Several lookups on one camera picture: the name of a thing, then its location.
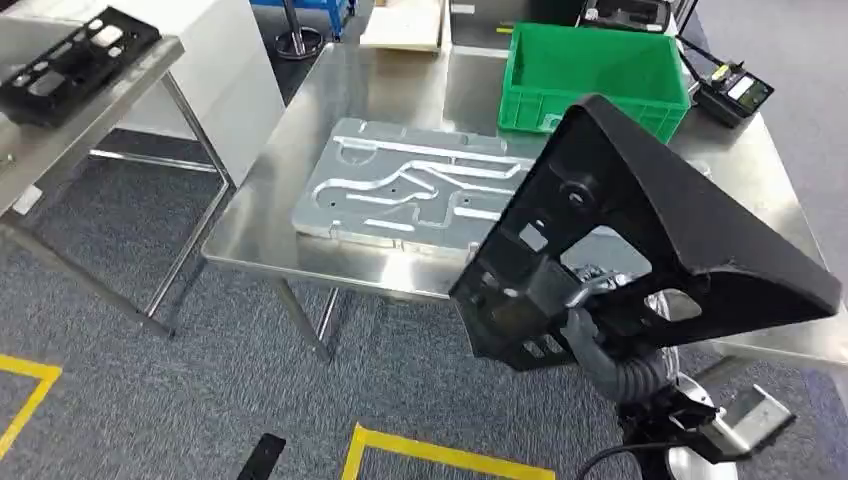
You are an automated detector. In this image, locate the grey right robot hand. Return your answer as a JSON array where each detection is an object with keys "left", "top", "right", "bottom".
[{"left": 560, "top": 268, "right": 636, "bottom": 374}]

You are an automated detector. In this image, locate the black plastic panel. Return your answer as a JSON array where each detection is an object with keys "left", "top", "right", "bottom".
[{"left": 448, "top": 93, "right": 843, "bottom": 373}]

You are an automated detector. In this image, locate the aluminium fixture plate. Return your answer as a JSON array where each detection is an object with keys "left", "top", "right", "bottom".
[{"left": 291, "top": 117, "right": 539, "bottom": 261}]

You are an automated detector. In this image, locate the green plastic crate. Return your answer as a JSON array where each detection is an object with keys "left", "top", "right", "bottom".
[{"left": 496, "top": 21, "right": 693, "bottom": 146}]

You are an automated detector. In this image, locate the black handheld device with labels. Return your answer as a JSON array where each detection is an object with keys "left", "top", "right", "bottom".
[{"left": 692, "top": 60, "right": 776, "bottom": 129}]

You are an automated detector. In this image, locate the black tray with parts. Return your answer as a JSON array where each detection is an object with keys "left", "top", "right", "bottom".
[
  {"left": 577, "top": 0, "right": 684, "bottom": 34},
  {"left": 0, "top": 6, "right": 163, "bottom": 129}
]

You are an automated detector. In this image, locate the stainless steel table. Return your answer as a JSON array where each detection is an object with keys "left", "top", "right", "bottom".
[
  {"left": 201, "top": 39, "right": 848, "bottom": 367},
  {"left": 449, "top": 0, "right": 586, "bottom": 60},
  {"left": 0, "top": 36, "right": 234, "bottom": 340}
]

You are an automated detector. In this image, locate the black robot foot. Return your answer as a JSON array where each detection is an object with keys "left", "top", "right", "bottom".
[{"left": 236, "top": 433, "right": 288, "bottom": 480}]

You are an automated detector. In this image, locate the pale wooden board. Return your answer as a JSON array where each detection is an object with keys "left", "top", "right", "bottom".
[{"left": 360, "top": 0, "right": 444, "bottom": 54}]

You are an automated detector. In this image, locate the stanchion with chrome base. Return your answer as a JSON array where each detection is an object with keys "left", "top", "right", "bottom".
[{"left": 273, "top": 0, "right": 325, "bottom": 62}]

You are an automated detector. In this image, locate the white cabinet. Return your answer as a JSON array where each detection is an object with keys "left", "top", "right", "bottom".
[{"left": 0, "top": 0, "right": 287, "bottom": 191}]

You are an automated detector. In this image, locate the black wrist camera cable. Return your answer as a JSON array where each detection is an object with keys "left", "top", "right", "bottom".
[{"left": 574, "top": 441, "right": 672, "bottom": 480}]

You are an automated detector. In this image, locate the black device cable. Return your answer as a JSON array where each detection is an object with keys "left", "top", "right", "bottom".
[{"left": 675, "top": 36, "right": 721, "bottom": 85}]

